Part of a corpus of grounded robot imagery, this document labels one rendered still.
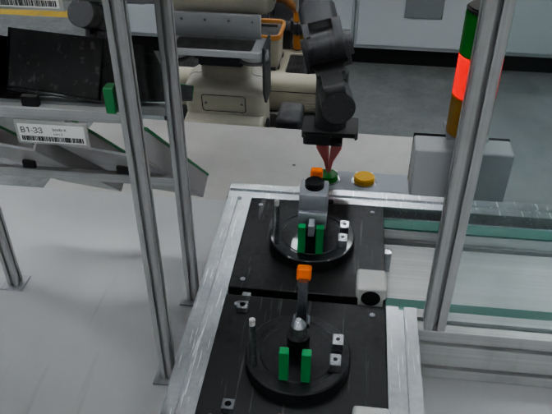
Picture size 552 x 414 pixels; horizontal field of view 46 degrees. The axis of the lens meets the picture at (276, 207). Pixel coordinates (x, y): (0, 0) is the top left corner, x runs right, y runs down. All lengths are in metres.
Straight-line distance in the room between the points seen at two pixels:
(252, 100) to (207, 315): 0.91
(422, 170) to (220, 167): 0.73
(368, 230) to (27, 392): 0.60
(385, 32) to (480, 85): 3.37
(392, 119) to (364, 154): 2.02
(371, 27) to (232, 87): 2.40
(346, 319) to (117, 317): 0.40
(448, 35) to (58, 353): 3.41
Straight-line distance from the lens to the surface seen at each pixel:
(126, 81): 0.73
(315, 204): 1.01
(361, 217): 1.15
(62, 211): 1.41
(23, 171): 1.08
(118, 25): 0.71
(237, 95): 1.78
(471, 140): 0.80
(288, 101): 2.06
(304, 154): 1.53
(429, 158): 0.83
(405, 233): 1.18
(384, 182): 1.27
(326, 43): 1.12
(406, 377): 0.92
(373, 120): 3.54
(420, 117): 3.61
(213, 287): 1.03
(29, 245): 1.34
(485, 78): 0.77
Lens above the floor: 1.65
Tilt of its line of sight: 36 degrees down
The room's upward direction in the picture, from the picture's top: straight up
